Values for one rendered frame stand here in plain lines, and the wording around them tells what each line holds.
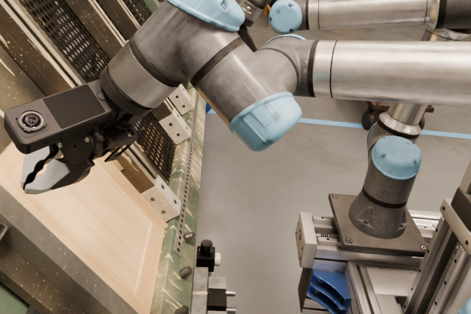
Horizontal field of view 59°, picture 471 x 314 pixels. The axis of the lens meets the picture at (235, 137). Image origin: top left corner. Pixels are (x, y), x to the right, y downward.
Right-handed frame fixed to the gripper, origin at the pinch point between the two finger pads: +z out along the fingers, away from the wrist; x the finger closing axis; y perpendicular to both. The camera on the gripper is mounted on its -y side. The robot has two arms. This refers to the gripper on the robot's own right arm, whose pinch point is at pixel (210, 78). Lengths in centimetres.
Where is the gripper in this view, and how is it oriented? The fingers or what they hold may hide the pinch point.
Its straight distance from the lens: 120.9
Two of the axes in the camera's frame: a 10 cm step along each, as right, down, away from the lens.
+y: -8.4, -4.9, -2.3
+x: -0.3, 4.7, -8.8
